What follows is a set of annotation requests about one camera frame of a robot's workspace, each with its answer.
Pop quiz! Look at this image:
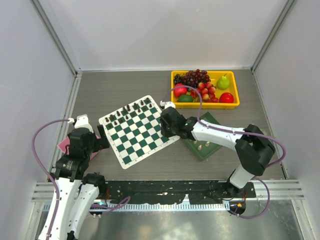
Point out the green white chess board mat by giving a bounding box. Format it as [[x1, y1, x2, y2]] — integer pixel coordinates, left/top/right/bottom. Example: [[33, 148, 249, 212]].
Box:
[[98, 95, 180, 170]]

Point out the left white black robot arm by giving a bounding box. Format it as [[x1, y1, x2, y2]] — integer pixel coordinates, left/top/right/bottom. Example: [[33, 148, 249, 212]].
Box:
[[38, 123, 109, 240]]

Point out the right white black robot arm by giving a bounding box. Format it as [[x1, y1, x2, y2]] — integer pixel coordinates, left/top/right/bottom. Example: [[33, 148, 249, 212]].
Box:
[[160, 106, 275, 197]]

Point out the pink box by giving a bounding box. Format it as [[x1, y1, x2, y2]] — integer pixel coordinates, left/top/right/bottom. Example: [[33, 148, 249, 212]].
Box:
[[57, 128, 103, 161]]

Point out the green lime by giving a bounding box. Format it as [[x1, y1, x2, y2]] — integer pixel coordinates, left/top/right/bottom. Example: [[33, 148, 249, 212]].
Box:
[[177, 94, 194, 103]]

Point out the red apple left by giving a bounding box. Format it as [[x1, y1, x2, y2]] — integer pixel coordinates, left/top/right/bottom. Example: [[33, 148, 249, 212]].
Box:
[[173, 83, 188, 98]]

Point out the red apple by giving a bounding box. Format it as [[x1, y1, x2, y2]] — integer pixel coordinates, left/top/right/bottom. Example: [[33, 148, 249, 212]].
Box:
[[219, 92, 234, 104], [173, 83, 188, 98]]

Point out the dark green piece tray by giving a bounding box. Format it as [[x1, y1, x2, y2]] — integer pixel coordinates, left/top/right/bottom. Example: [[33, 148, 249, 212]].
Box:
[[181, 111, 222, 162]]

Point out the black grape bunch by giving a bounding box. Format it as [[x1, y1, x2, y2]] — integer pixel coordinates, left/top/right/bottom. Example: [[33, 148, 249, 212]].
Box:
[[173, 74, 185, 86]]

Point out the red cherry bunch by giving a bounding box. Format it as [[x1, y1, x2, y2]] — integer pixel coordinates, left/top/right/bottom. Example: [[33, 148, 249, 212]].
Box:
[[190, 81, 219, 103]]

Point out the dark purple grape bunch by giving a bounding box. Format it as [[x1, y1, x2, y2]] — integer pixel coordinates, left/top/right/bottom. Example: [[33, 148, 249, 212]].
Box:
[[181, 69, 211, 88]]

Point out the red apple right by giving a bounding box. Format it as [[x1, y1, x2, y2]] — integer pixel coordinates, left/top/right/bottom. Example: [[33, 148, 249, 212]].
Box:
[[219, 92, 234, 104]]

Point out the yellow plastic fruit tray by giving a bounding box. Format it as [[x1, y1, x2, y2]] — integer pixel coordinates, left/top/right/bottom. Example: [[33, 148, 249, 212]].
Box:
[[170, 69, 240, 109]]

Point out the green pear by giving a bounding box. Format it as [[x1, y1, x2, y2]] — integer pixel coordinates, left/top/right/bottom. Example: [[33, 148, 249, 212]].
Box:
[[216, 74, 230, 90]]

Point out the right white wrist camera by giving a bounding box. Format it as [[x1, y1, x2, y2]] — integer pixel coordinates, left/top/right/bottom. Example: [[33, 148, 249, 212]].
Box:
[[159, 100, 176, 110]]

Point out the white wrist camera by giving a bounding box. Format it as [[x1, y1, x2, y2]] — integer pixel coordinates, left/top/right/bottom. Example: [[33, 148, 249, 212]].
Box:
[[67, 114, 93, 132], [159, 100, 176, 110]]

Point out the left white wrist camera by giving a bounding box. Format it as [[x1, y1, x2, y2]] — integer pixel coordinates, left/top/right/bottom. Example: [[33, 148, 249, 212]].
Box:
[[67, 114, 93, 132]]

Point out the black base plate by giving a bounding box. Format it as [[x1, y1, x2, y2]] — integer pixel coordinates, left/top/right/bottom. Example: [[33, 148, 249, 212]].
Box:
[[97, 180, 256, 205]]

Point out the white slotted cable duct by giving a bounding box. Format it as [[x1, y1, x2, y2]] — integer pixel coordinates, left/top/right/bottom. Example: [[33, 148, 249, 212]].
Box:
[[43, 201, 231, 213]]

